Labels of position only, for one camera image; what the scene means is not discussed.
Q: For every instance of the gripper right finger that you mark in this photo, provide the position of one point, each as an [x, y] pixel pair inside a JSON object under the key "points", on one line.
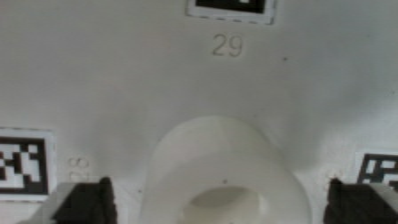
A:
{"points": [[357, 205]]}

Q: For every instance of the white round table top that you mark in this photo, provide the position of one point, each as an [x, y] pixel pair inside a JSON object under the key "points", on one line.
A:
{"points": [[118, 67]]}

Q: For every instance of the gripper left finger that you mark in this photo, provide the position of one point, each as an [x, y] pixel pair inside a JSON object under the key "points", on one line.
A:
{"points": [[79, 207]]}

